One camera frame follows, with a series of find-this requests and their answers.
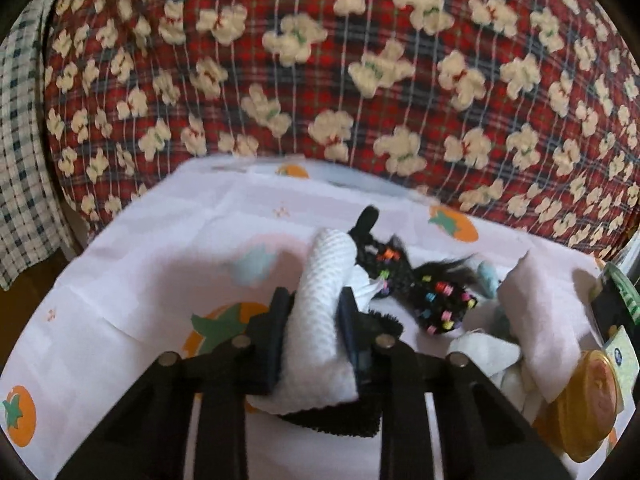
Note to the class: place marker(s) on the red plaid floral blanket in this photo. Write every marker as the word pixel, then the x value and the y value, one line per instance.
pixel 350 125

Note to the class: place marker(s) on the white waffle cloth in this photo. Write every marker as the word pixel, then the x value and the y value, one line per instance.
pixel 320 310

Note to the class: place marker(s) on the black and green box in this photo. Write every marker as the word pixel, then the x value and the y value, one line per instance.
pixel 607 310

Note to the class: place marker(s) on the yellow blue tissue packet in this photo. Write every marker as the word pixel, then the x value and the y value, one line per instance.
pixel 620 352

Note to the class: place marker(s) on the blue white checkered cloth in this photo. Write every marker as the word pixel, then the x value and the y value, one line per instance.
pixel 25 160

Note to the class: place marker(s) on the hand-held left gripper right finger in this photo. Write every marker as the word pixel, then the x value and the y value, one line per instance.
pixel 350 340

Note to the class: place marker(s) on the white persimmon print tablecloth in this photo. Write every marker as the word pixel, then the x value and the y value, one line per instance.
pixel 150 270

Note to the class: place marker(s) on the light blue fluffy sock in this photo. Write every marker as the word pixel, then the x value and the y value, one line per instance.
pixel 487 275

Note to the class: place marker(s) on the black knit sock colourful dots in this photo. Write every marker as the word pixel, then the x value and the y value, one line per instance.
pixel 447 305
pixel 382 260

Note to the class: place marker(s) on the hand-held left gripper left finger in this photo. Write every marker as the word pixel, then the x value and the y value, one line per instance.
pixel 277 342

